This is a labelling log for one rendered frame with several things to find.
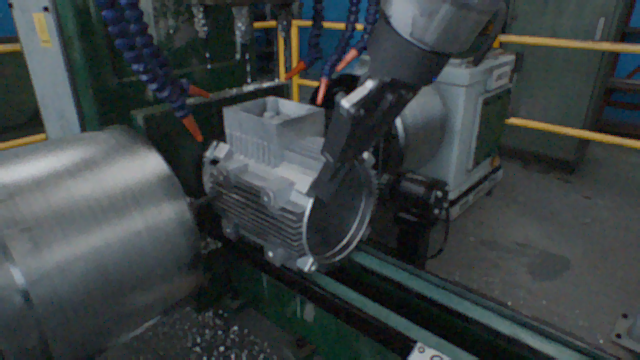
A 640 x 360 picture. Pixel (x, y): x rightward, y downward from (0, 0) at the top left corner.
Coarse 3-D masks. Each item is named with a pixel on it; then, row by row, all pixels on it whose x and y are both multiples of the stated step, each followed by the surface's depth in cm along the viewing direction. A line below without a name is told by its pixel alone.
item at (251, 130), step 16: (272, 96) 71; (224, 112) 65; (240, 112) 63; (256, 112) 70; (272, 112) 70; (288, 112) 69; (304, 112) 67; (320, 112) 64; (240, 128) 63; (256, 128) 61; (272, 128) 58; (288, 128) 60; (304, 128) 62; (320, 128) 65; (240, 144) 65; (256, 144) 62; (272, 144) 59; (288, 144) 61; (256, 160) 63; (272, 160) 60
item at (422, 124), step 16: (336, 80) 82; (352, 80) 79; (416, 96) 81; (432, 96) 85; (416, 112) 79; (432, 112) 83; (400, 128) 76; (416, 128) 79; (432, 128) 84; (400, 144) 77; (416, 144) 80; (432, 144) 85; (400, 160) 78; (416, 160) 83
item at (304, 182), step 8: (224, 144) 66; (216, 152) 66; (224, 152) 65; (232, 152) 66; (224, 160) 65; (368, 160) 63; (368, 168) 63; (304, 176) 55; (296, 184) 55; (304, 184) 54; (304, 192) 54; (312, 192) 55; (368, 232) 69; (296, 264) 60; (304, 264) 59; (312, 264) 60; (312, 272) 60
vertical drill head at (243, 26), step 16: (192, 0) 56; (208, 0) 54; (224, 0) 54; (240, 0) 54; (256, 0) 54; (272, 0) 55; (288, 0) 58; (208, 16) 63; (240, 16) 56; (288, 16) 62; (208, 32) 63; (240, 32) 57; (288, 32) 63; (208, 64) 66
